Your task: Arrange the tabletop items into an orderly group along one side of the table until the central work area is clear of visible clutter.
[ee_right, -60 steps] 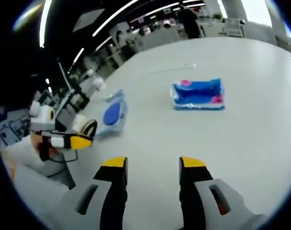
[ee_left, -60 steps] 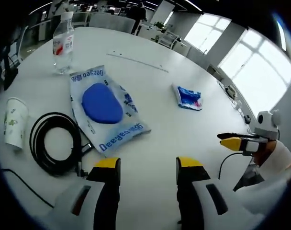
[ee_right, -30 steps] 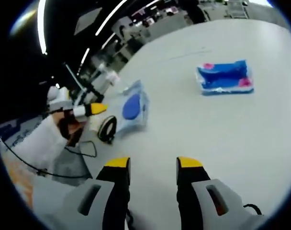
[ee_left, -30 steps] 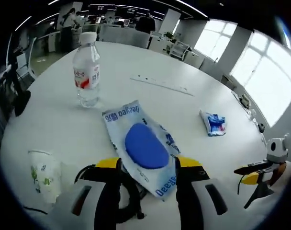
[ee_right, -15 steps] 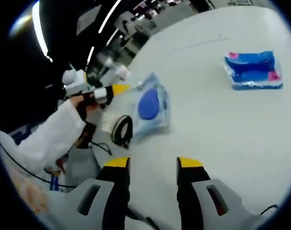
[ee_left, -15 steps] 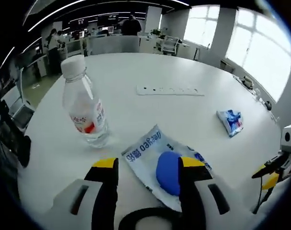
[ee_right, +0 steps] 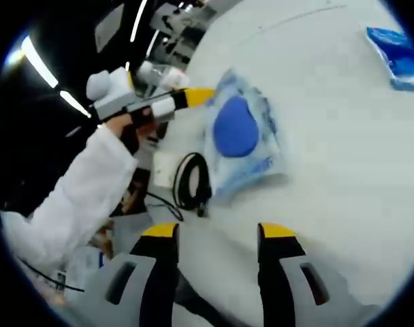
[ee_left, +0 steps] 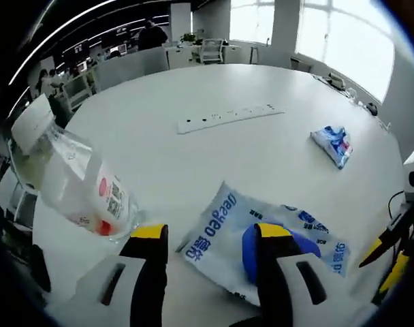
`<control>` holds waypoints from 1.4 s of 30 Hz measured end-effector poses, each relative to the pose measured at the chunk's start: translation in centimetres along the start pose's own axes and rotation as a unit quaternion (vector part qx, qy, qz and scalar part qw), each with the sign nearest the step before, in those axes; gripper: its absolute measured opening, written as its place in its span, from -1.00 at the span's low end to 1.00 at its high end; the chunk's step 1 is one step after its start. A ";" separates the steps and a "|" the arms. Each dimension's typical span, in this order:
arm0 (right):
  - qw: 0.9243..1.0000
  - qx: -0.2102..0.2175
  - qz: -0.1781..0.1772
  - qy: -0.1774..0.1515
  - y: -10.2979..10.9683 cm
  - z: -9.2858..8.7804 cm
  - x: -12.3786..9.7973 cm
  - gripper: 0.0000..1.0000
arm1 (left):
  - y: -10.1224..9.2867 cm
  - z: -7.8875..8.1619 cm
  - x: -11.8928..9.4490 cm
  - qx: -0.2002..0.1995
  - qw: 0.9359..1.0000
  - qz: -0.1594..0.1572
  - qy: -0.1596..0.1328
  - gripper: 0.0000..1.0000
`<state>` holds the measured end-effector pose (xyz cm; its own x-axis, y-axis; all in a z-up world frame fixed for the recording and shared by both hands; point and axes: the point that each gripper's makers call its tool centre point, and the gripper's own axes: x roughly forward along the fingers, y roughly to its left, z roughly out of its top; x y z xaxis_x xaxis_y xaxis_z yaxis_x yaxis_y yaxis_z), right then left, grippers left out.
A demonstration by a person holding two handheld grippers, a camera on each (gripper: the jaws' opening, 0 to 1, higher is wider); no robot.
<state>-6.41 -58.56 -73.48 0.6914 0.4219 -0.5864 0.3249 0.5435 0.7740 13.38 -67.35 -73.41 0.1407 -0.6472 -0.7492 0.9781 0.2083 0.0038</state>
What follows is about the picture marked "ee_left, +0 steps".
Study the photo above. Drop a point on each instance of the small blue tissue packet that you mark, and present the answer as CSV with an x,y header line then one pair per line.
x,y
334,144

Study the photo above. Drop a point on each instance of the small bright window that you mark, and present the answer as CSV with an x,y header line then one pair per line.
x,y
251,20

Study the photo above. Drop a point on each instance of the large blue-white plastic bag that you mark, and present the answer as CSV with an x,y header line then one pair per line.
x,y
224,238

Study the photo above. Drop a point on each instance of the white table socket panel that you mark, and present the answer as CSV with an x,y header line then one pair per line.
x,y
227,117

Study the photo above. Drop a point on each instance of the large bright window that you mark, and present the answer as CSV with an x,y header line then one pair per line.
x,y
350,44

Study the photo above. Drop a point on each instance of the clear water bottle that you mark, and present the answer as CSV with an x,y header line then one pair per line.
x,y
74,170

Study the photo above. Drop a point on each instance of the white mesh chair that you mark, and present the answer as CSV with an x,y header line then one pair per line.
x,y
211,51

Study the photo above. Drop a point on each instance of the ceiling light strip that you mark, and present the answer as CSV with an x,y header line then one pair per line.
x,y
50,35

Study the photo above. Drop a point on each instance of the black office chair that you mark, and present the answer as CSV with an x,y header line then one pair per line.
x,y
40,269

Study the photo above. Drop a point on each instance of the green potted plant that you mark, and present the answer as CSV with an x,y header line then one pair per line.
x,y
188,38

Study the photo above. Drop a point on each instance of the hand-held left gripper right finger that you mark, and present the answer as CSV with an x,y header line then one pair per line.
x,y
278,279

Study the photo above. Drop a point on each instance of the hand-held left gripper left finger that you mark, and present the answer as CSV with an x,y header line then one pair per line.
x,y
149,272

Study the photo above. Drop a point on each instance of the black computer mouse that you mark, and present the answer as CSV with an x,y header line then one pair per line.
x,y
372,108

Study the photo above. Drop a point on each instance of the white desk device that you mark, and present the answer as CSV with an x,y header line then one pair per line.
x,y
337,81

